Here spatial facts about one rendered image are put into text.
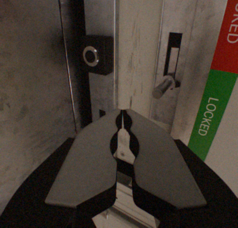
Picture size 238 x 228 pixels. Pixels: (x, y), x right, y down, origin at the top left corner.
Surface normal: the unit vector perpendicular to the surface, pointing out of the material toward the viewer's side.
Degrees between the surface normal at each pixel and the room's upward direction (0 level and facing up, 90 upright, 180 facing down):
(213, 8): 90
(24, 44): 0
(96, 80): 90
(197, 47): 90
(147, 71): 90
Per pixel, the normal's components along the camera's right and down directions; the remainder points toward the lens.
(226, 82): -0.51, 0.43
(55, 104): 0.86, 0.27
